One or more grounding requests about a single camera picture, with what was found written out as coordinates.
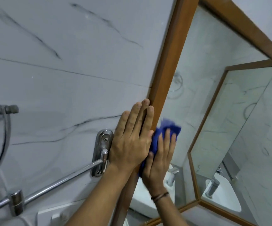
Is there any person's left forearm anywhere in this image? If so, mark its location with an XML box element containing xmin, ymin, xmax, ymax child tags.
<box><xmin>65</xmin><ymin>162</ymin><xmax>137</xmax><ymax>226</ymax></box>

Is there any wooden framed mirror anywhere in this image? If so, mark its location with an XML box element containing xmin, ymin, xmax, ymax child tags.
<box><xmin>112</xmin><ymin>0</ymin><xmax>272</xmax><ymax>226</ymax></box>

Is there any blue cleaning cloth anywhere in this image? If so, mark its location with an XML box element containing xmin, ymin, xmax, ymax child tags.
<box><xmin>138</xmin><ymin>118</ymin><xmax>182</xmax><ymax>178</ymax></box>

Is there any chrome towel rail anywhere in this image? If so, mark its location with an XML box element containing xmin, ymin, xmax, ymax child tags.
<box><xmin>0</xmin><ymin>129</ymin><xmax>114</xmax><ymax>218</ymax></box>

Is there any person's right forearm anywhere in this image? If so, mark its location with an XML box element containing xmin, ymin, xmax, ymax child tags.
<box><xmin>153</xmin><ymin>194</ymin><xmax>191</xmax><ymax>226</ymax></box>

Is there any person's left hand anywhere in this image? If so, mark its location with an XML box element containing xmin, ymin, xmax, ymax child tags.
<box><xmin>109</xmin><ymin>99</ymin><xmax>154</xmax><ymax>173</ymax></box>

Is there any brown thread wristband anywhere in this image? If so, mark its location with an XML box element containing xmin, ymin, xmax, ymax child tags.
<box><xmin>151</xmin><ymin>191</ymin><xmax>169</xmax><ymax>203</ymax></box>

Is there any person's right hand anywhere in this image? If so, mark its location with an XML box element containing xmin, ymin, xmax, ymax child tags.
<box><xmin>142</xmin><ymin>128</ymin><xmax>177</xmax><ymax>197</ymax></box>

